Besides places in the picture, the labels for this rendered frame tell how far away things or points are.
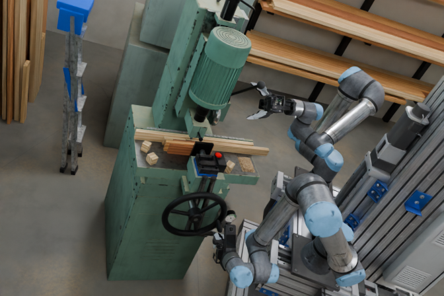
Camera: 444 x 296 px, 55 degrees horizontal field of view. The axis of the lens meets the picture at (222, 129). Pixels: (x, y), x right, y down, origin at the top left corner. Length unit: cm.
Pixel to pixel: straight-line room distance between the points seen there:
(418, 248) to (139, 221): 128
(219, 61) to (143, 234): 101
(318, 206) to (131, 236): 112
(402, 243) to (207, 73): 117
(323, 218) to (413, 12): 363
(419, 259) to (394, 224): 19
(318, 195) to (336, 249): 26
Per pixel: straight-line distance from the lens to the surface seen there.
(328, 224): 146
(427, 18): 494
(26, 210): 283
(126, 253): 239
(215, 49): 171
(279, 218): 165
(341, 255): 169
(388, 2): 468
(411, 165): 186
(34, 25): 321
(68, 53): 252
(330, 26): 390
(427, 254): 217
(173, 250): 242
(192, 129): 194
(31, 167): 306
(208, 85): 178
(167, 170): 193
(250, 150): 218
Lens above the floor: 220
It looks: 35 degrees down
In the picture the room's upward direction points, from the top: 24 degrees clockwise
